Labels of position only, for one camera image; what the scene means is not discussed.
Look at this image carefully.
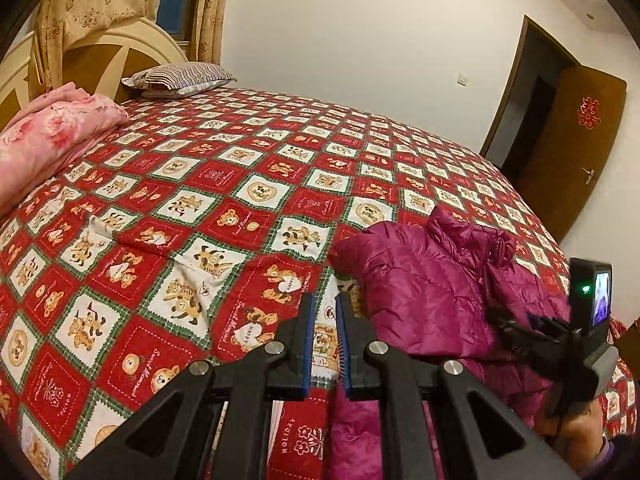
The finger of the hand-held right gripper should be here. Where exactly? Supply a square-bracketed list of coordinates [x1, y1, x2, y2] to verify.
[487, 307, 572, 343]
[500, 330, 568, 383]

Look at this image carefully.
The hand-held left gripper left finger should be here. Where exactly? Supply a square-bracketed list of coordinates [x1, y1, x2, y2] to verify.
[65, 292, 321, 480]

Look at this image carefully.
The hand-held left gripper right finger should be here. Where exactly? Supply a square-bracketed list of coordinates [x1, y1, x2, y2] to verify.
[335, 292, 581, 480]

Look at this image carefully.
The magenta down jacket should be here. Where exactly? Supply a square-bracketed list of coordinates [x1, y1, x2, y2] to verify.
[327, 205, 576, 480]

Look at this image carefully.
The person's right hand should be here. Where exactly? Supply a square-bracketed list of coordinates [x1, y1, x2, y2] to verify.
[547, 402, 608, 453]

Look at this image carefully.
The brown wooden door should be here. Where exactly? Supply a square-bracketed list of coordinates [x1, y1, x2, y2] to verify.
[515, 65, 628, 243]

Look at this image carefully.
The red bear print bedsheet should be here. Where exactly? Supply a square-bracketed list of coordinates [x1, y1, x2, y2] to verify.
[0, 85, 626, 480]

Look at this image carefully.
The red door decoration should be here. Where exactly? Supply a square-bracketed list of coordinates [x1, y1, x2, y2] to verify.
[576, 95, 601, 128]

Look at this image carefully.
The striped pillow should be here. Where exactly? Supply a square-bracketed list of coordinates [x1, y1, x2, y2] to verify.
[121, 61, 237, 99]

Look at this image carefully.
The pink floral quilt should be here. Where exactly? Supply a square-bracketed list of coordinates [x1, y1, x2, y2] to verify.
[0, 82, 132, 218]

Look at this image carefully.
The narrow beige floral curtain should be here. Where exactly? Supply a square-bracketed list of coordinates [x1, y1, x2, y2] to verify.
[192, 0, 231, 66]

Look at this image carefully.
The cream wooden headboard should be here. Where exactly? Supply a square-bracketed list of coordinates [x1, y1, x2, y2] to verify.
[0, 17, 188, 133]

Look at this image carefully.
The wide beige floral curtain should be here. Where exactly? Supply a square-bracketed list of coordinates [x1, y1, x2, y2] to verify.
[30, 0, 166, 81]

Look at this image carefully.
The brown door frame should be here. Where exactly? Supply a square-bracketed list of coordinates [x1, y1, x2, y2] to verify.
[480, 15, 576, 171]

